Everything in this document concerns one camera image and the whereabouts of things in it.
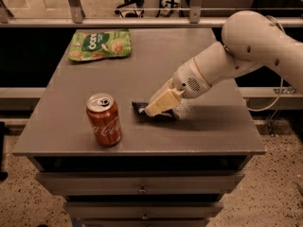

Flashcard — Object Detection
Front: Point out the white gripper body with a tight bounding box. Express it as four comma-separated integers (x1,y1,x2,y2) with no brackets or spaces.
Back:
172,59,211,98

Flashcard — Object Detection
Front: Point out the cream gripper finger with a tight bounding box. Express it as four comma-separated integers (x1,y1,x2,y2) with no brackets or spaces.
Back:
144,89,184,116
150,79,173,103

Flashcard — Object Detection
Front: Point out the dark blue rxbar wrapper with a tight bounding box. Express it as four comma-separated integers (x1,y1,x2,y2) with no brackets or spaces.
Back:
131,101,178,123

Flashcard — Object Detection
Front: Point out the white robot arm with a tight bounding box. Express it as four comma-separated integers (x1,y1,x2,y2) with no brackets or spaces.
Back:
144,10,303,116

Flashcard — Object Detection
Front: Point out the red coca-cola can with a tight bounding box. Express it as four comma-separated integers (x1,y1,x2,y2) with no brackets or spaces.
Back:
86,93,122,147

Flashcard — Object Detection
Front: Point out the metal guard railing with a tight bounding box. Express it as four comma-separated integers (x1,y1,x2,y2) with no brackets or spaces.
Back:
0,0,302,28

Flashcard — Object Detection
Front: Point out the green chip bag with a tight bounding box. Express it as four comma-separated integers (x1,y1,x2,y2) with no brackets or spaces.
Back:
68,29,132,61

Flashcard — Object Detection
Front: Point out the brass top drawer knob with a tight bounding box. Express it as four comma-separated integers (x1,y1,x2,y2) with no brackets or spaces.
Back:
137,184,148,195

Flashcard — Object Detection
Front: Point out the brass drawer knob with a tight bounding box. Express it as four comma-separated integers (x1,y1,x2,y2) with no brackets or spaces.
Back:
141,213,150,220
137,184,148,195

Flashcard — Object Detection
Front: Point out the brass lower drawer knob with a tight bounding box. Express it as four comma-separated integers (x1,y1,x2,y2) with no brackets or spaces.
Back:
141,213,150,220

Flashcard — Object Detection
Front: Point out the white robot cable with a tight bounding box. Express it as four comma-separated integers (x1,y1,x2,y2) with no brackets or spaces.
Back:
246,76,285,113

